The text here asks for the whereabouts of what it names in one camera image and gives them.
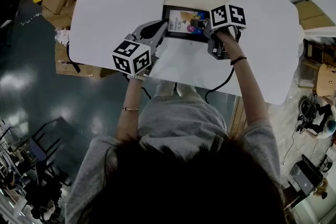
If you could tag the crumpled white paper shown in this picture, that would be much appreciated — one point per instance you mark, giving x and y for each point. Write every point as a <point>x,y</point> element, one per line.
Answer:
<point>61,36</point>

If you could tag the flat cardboard box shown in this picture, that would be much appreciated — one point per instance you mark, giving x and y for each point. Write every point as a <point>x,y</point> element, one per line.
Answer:
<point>315,14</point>

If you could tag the black metal chair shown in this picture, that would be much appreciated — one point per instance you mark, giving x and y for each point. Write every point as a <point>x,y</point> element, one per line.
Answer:
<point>39,154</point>

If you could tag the person's grey t-shirt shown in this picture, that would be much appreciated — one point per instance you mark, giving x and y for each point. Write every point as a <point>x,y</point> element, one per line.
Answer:
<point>181,120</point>

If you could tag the grey equipment case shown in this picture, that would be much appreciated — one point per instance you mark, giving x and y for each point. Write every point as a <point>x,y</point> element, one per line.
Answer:
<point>305,178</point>

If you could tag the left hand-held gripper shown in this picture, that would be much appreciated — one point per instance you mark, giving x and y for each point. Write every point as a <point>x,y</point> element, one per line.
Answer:
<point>131,59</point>

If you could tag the wooden chair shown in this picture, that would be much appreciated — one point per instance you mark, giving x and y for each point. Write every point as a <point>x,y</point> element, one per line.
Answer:
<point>309,52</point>

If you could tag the round wooden table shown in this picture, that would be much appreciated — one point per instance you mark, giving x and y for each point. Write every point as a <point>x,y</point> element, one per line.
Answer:
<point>326,81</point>

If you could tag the person's right forearm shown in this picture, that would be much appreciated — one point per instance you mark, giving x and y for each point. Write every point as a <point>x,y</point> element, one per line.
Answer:
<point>250,91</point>

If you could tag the person's left forearm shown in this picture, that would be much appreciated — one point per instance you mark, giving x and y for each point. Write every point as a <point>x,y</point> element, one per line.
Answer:
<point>131,112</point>

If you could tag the person's right hand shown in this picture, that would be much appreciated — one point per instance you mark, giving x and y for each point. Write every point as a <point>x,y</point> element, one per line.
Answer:
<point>231,42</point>

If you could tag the small printed product box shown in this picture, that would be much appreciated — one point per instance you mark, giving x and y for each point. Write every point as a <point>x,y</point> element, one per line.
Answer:
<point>181,22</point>

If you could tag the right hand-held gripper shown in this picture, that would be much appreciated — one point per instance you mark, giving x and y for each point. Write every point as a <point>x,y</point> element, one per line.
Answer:
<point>228,17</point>

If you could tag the person's light trousers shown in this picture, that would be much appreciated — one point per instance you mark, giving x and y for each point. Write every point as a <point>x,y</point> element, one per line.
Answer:
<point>173,90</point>

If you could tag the wooden slatted bench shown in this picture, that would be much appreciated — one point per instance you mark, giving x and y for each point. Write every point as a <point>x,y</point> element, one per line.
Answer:
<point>237,115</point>

